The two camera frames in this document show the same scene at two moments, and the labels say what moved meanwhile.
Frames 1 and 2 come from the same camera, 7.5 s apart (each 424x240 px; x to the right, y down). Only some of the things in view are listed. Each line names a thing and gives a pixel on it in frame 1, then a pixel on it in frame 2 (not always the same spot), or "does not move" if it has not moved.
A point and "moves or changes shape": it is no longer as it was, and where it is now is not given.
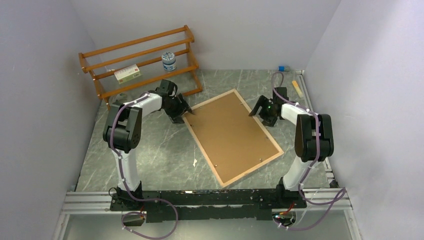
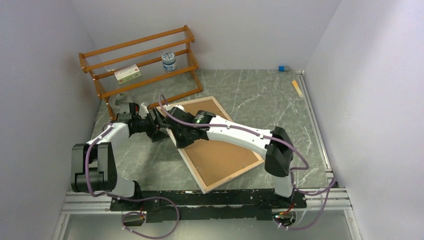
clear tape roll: [118, 99] does not move
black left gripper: [174, 117] → [154, 134]
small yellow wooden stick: [297, 88] does not move
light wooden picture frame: [234, 143] moves or changes shape
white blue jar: [169, 63] does not move
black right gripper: [264, 102] → [181, 144]
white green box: [127, 74] does not move
